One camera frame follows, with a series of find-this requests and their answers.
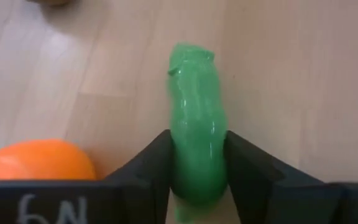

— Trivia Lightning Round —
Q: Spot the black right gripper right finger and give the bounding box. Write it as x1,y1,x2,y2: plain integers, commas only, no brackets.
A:
226,130,345,224

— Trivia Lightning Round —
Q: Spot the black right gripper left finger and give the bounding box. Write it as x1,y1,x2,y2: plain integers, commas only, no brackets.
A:
103,129,173,224

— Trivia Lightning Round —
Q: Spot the green toy cucumber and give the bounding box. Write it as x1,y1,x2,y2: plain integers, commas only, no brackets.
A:
165,42,229,224

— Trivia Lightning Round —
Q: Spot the orange toy fruit with leaf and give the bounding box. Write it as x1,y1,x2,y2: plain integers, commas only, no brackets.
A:
0,138,97,182

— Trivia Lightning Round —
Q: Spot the brown toy kiwi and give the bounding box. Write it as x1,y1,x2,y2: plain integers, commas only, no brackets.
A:
25,0,71,7

